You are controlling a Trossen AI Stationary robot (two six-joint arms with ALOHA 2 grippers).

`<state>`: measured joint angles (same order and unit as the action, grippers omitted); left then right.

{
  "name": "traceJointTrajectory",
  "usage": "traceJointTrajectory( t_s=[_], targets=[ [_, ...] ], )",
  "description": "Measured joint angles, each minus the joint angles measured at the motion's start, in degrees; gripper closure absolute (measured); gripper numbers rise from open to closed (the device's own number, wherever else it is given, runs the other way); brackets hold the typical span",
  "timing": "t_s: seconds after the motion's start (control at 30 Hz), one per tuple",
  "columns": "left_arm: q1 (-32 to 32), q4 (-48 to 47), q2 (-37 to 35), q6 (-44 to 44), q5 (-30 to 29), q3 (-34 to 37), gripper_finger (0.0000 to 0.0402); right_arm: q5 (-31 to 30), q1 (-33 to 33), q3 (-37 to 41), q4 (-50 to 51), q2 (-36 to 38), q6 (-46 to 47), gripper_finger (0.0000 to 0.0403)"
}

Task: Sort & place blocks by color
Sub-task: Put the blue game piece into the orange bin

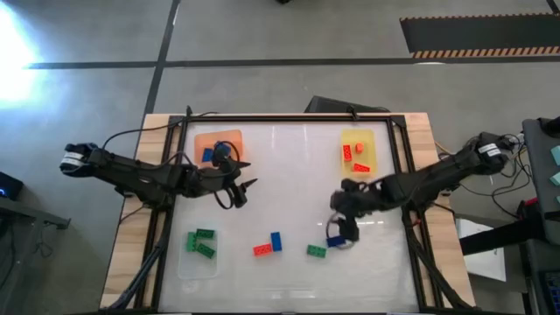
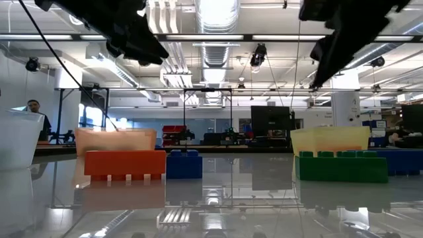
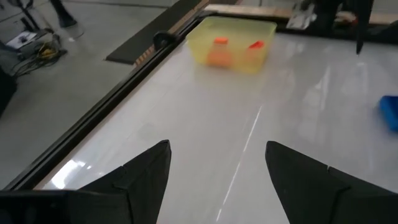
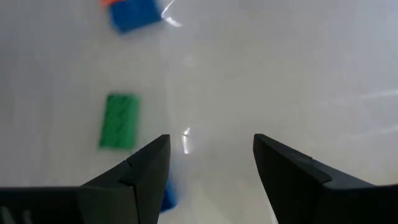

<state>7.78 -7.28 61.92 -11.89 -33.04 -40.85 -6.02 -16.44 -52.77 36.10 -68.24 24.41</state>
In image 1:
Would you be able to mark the black device with blue light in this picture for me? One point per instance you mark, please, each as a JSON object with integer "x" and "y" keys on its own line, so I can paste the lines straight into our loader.
{"x": 9, "y": 186}

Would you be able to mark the black flat equipment box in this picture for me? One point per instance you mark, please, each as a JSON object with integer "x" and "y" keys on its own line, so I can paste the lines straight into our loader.
{"x": 337, "y": 105}

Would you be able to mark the teal block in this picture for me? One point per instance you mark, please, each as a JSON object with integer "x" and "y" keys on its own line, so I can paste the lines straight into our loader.
{"x": 556, "y": 155}
{"x": 556, "y": 178}

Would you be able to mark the orange translucent plastic bin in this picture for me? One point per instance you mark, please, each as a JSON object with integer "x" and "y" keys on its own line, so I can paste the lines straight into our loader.
{"x": 205, "y": 137}

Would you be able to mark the blue toy brick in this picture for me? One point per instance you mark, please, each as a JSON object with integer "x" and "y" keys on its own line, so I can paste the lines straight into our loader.
{"x": 276, "y": 241}
{"x": 207, "y": 154}
{"x": 222, "y": 150}
{"x": 333, "y": 241}

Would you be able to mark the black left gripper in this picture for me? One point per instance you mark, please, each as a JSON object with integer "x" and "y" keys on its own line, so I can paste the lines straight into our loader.
{"x": 214, "y": 179}

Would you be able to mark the black hazard-striped floor mat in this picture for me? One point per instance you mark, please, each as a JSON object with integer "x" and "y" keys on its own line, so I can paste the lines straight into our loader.
{"x": 481, "y": 35}

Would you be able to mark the black bar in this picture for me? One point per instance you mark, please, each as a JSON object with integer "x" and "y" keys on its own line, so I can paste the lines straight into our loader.
{"x": 494, "y": 236}

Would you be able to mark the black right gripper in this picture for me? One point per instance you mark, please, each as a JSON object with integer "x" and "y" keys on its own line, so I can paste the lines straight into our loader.
{"x": 354, "y": 199}

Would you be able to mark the yellow translucent plastic bin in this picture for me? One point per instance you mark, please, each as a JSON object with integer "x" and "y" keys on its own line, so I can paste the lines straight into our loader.
{"x": 371, "y": 153}

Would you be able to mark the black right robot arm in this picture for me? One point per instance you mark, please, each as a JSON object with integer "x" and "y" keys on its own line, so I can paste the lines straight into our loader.
{"x": 437, "y": 177}

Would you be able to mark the white paper sheet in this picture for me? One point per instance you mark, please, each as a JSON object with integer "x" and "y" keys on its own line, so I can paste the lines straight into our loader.
{"x": 485, "y": 262}

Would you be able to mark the black metal table frame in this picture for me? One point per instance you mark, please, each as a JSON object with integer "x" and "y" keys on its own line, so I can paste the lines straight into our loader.
{"x": 284, "y": 118}

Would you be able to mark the clear plastic bin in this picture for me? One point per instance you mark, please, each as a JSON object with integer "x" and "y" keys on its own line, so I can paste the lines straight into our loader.
{"x": 199, "y": 269}

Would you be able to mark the red toy brick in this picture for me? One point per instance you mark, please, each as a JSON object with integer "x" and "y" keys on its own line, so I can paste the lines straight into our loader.
{"x": 262, "y": 249}
{"x": 347, "y": 152}

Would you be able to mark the small orange toy brick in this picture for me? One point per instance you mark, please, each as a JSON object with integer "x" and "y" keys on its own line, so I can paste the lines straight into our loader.
{"x": 359, "y": 147}

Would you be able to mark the green toy brick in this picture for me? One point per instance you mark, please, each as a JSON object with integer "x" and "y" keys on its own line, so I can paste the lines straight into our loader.
{"x": 205, "y": 250}
{"x": 205, "y": 233}
{"x": 316, "y": 251}
{"x": 191, "y": 242}

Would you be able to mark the grey side table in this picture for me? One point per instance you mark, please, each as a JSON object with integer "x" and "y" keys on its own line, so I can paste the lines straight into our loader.
{"x": 540, "y": 184}

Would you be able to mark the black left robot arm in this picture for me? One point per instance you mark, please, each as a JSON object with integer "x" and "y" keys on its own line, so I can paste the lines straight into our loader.
{"x": 140, "y": 175}

